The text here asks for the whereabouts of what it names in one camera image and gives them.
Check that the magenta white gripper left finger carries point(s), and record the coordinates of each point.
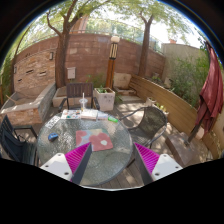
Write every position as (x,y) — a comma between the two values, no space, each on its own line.
(70,166)

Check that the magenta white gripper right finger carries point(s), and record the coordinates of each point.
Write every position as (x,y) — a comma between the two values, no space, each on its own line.
(153,166)

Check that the blue computer mouse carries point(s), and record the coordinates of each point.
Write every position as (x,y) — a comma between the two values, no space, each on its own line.
(52,137)

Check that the red floral mouse pad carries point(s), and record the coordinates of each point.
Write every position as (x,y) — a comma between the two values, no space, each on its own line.
(99,139)

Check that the round glass patio table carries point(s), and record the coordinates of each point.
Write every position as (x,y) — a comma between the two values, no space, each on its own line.
(102,165)

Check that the concrete umbrella base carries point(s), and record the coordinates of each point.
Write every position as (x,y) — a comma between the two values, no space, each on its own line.
(185,155)

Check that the metal mesh patio chair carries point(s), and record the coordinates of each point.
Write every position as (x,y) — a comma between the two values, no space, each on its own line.
(151,127)

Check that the white patterned card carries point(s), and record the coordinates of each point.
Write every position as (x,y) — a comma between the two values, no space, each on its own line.
(52,122)

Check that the colourful paint palette box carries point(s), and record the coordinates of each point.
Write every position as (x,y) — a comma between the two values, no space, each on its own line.
(71,114)

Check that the open book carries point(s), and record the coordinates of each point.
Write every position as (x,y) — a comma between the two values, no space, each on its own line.
(89,114)

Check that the curved wooden bench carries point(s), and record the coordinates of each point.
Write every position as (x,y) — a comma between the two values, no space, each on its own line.
(181,114)

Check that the green marker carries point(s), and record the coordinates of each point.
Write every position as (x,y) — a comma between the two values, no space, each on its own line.
(112,119)

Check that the black chair at left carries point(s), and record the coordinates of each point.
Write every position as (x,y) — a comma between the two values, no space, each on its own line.
(17,149)

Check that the plastic cup with straw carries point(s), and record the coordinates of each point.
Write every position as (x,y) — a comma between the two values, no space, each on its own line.
(83,102)

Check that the white square planter box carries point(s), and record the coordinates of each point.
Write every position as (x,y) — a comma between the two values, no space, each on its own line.
(105,97)

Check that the dark wooden slatted chair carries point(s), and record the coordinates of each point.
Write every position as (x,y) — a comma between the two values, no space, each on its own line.
(79,90)

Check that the closed red patio umbrella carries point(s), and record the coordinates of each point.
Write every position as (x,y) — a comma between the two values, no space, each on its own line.
(211,96)

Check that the right tree trunk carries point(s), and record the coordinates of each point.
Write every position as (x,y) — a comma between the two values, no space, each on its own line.
(145,45)

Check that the tree trunk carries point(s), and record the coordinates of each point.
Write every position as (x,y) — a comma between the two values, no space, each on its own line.
(145,45)
(69,21)

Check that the left tree trunk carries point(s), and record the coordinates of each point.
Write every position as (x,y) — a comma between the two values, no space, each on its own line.
(69,21)

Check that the white wall utility box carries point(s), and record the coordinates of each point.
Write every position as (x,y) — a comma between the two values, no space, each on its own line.
(71,72)

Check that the wooden lamp post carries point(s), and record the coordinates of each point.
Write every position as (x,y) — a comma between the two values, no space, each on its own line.
(111,63)

